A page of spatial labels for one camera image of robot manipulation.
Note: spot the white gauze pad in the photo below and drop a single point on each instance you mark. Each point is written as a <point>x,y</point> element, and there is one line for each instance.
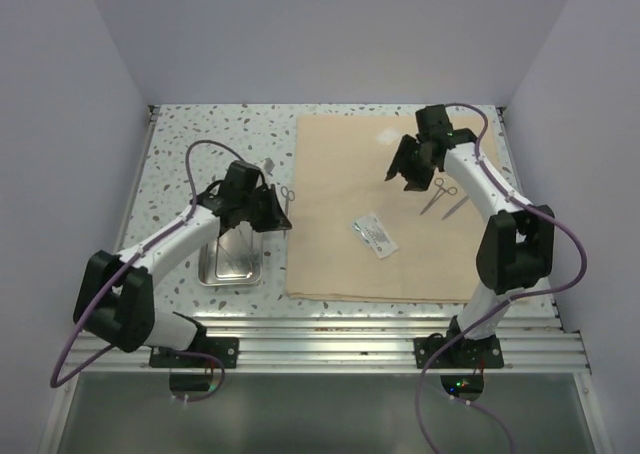
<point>268,166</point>
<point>388,136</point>

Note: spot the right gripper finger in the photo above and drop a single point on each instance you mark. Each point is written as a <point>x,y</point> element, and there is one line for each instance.
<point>402,160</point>
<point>418,179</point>

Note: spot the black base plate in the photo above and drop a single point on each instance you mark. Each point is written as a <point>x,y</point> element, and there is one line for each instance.
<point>464,354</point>
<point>205,353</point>

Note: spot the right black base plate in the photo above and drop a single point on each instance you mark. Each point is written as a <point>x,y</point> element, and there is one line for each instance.
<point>464,354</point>

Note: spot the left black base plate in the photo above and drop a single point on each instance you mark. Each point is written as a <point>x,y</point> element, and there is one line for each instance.
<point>205,353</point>

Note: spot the steel hemostat forceps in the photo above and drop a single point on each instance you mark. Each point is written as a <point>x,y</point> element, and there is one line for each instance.
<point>442,189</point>

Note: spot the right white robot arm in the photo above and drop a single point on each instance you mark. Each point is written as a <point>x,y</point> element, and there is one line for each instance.
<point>515,251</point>

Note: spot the white blue sachet packet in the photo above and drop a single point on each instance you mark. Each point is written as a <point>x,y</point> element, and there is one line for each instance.
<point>374,235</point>

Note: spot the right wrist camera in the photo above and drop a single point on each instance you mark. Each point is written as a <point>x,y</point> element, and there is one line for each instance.
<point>433,119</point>

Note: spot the steel tweezers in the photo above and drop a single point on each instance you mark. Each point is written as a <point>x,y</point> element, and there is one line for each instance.
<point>227,263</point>
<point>246,246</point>

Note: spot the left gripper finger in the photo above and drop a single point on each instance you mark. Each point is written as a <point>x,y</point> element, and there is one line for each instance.
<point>264,222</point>
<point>269,201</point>

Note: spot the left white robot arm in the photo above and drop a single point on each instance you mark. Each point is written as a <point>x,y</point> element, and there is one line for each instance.
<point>116,300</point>

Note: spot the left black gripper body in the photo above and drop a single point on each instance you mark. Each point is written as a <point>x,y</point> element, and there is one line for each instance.
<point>253,203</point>

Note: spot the stainless steel tray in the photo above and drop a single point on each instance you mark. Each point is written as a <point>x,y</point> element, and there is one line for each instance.
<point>214,236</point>

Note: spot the beige cloth drape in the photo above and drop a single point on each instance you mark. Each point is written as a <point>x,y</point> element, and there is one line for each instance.
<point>339,176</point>

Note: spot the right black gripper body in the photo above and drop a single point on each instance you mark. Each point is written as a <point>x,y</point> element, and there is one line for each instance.
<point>420,155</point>

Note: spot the small steel scissors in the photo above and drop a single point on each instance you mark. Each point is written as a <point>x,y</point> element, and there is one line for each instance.
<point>288,196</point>

